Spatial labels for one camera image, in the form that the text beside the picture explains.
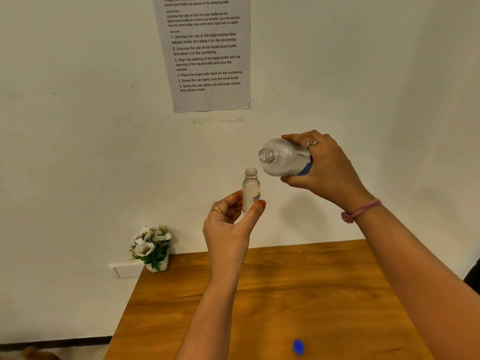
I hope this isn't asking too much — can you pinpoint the person's left hand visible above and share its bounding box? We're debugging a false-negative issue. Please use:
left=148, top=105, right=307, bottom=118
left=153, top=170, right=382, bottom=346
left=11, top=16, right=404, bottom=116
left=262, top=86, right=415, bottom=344
left=202, top=189, right=267, bottom=284

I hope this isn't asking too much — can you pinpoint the person's right hand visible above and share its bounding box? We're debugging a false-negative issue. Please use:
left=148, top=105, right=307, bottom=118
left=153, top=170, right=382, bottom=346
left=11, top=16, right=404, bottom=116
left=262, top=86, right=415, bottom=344
left=280, top=129, right=376, bottom=214

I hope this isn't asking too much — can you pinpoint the large clear solution bottle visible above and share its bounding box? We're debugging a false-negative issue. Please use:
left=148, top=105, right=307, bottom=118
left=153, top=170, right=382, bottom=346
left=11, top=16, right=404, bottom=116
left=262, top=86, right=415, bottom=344
left=257, top=137, right=314, bottom=178

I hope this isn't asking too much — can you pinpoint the small clear bottle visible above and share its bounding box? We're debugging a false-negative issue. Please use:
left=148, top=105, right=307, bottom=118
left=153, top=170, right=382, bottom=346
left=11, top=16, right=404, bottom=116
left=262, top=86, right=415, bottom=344
left=241, top=168, right=262, bottom=216

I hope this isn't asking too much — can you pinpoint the person's right forearm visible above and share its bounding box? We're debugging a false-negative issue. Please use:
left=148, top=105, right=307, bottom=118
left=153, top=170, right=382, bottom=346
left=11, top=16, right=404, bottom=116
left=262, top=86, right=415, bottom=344
left=354, top=204, right=480, bottom=360

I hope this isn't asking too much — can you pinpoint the person's left forearm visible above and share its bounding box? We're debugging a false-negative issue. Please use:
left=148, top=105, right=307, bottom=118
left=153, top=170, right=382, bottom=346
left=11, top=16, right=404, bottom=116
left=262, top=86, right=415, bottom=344
left=174, top=275, right=245, bottom=360

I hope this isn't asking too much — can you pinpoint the white flower potted plant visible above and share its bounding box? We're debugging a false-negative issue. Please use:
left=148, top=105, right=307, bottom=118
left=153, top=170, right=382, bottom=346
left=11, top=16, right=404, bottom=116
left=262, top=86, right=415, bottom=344
left=129, top=225, right=173, bottom=273

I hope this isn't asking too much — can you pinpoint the white printed paper sheet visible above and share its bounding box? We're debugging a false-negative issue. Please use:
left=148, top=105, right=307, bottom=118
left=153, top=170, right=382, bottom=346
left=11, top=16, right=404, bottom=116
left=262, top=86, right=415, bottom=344
left=151, top=0, right=252, bottom=114

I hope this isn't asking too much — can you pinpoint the brown patterned bag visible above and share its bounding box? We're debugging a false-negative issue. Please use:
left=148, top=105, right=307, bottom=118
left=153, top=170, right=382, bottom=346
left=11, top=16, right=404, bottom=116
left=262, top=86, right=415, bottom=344
left=18, top=346, right=63, bottom=360

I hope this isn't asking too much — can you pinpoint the pink wrist bracelet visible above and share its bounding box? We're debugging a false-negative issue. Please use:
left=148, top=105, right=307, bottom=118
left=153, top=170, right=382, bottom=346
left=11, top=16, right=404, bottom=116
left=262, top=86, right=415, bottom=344
left=340, top=198, right=383, bottom=225

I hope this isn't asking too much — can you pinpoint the white wall socket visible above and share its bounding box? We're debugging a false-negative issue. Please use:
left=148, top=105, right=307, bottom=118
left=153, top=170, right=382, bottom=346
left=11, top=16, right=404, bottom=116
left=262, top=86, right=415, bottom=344
left=108, top=261, right=145, bottom=279

